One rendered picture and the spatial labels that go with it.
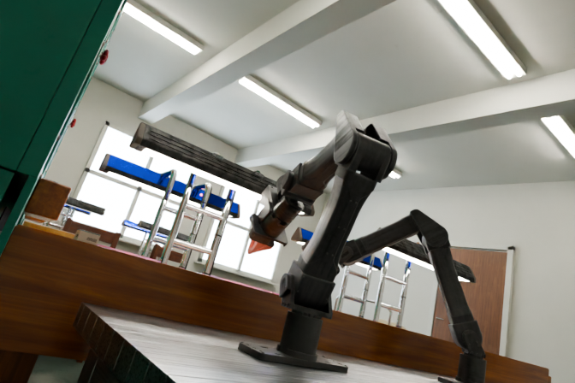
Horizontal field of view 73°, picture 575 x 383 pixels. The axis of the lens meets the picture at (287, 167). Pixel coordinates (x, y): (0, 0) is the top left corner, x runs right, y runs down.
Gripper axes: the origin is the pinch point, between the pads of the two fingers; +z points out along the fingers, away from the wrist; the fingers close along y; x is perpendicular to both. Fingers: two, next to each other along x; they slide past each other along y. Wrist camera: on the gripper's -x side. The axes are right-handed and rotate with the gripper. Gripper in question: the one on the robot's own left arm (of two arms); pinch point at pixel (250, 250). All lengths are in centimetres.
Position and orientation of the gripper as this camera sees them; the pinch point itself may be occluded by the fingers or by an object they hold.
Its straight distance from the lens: 104.6
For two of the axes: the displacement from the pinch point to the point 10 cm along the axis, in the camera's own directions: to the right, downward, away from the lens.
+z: -5.8, 6.9, 4.2
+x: 1.7, 6.1, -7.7
